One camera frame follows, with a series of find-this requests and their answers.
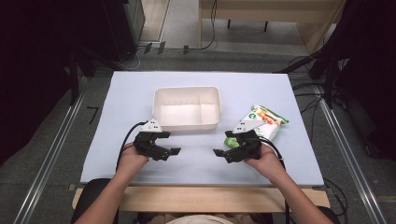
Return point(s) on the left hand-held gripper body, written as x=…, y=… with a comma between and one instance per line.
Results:
x=149, y=143

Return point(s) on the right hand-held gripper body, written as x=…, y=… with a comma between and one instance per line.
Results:
x=249, y=146

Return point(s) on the white green snack packet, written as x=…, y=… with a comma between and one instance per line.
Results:
x=271, y=123

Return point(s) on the white plastic container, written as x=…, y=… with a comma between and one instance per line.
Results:
x=186, y=107

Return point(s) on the person's left hand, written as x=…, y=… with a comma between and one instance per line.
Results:
x=130, y=160

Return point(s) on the person's right hand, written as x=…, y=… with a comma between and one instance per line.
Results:
x=267, y=163

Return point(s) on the person's light clothing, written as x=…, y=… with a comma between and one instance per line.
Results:
x=199, y=219

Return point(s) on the black stand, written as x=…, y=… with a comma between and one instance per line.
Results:
x=323, y=68
x=74, y=77

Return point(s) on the black cabinet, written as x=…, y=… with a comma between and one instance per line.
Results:
x=124, y=28

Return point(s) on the wooden bench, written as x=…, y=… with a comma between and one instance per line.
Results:
x=274, y=11

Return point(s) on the dark curtain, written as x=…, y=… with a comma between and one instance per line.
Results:
x=370, y=71
x=31, y=71

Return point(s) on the wooden table frame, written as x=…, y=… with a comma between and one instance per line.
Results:
x=202, y=199

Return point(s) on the metal floor rail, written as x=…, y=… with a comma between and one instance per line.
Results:
x=46, y=161
x=351, y=161

